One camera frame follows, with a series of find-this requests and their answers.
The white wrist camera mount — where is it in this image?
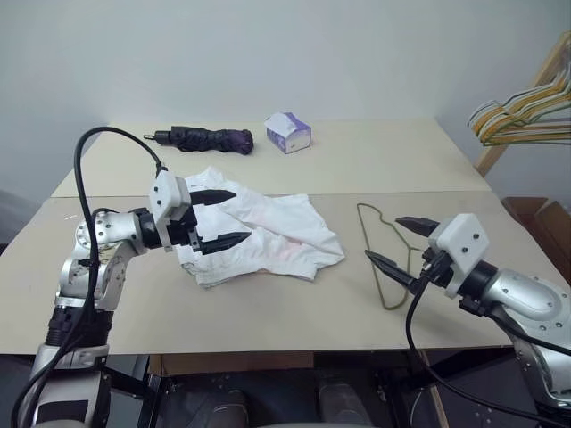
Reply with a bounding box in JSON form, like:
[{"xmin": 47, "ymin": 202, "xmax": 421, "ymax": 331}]
[
  {"xmin": 148, "ymin": 170, "xmax": 192, "ymax": 226},
  {"xmin": 426, "ymin": 212, "xmax": 492, "ymax": 299}
]

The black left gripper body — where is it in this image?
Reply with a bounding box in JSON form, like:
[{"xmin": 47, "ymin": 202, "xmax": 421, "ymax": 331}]
[{"xmin": 165, "ymin": 203, "xmax": 204, "ymax": 257}]

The white garment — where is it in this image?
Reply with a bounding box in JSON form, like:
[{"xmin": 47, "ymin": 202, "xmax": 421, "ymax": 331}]
[{"xmin": 175, "ymin": 165, "xmax": 348, "ymax": 291}]

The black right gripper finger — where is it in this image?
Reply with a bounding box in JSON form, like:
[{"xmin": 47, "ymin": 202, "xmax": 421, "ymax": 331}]
[
  {"xmin": 364, "ymin": 249, "xmax": 424, "ymax": 292},
  {"xmin": 394, "ymin": 216, "xmax": 441, "ymax": 238}
]

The brown cardboard box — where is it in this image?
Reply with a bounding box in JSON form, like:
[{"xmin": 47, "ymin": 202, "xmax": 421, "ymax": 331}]
[{"xmin": 501, "ymin": 195, "xmax": 571, "ymax": 287}]

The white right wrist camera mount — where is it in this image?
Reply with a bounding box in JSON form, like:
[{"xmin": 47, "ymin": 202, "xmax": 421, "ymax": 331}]
[{"xmin": 426, "ymin": 212, "xmax": 492, "ymax": 299}]

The black table frame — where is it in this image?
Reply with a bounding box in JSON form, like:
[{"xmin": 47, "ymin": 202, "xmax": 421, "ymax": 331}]
[{"xmin": 101, "ymin": 354, "xmax": 164, "ymax": 428}]

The bunch of hanging hangers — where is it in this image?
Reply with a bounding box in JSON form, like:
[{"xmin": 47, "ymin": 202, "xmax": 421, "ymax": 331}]
[{"xmin": 473, "ymin": 83, "xmax": 571, "ymax": 147}]

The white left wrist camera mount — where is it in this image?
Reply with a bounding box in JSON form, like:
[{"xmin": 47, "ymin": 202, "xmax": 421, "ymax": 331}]
[{"xmin": 148, "ymin": 170, "xmax": 192, "ymax": 226}]

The purple white tissue box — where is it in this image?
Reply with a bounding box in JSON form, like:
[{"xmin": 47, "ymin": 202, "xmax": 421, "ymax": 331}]
[{"xmin": 263, "ymin": 111, "xmax": 314, "ymax": 157}]

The olive wire hanger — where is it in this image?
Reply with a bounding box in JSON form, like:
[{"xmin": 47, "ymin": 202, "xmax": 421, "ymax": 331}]
[{"xmin": 355, "ymin": 202, "xmax": 424, "ymax": 312}]

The folded dark purple umbrella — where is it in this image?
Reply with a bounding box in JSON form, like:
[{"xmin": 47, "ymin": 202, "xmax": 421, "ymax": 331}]
[{"xmin": 143, "ymin": 126, "xmax": 256, "ymax": 157}]

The wooden clothes rack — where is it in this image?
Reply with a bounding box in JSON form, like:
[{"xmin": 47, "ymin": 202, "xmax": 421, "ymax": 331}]
[{"xmin": 473, "ymin": 29, "xmax": 571, "ymax": 177}]

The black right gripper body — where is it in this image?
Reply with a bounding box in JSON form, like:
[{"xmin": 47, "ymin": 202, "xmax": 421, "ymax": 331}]
[{"xmin": 418, "ymin": 247, "xmax": 452, "ymax": 287}]

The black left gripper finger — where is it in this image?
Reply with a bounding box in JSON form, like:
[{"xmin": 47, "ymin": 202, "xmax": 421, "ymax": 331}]
[
  {"xmin": 199, "ymin": 232, "xmax": 253, "ymax": 258},
  {"xmin": 189, "ymin": 189, "xmax": 238, "ymax": 208}
]

